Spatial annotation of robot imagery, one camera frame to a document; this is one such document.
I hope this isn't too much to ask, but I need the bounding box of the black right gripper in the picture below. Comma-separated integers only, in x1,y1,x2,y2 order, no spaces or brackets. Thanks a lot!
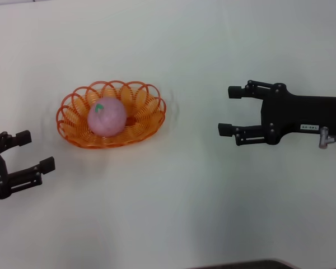
218,80,336,146

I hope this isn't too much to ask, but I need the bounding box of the grey gripper cable connector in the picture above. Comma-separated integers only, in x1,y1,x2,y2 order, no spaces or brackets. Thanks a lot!
318,126,336,150

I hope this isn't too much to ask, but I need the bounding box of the dark robot torso edge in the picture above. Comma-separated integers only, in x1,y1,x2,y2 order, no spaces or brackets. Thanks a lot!
185,259,296,269

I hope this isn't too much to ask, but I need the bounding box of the pink toy peach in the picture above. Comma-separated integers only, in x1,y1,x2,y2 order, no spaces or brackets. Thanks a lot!
87,97,127,138

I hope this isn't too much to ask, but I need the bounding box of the orange plastic wire basket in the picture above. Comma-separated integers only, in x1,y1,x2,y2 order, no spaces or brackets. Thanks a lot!
55,80,167,149

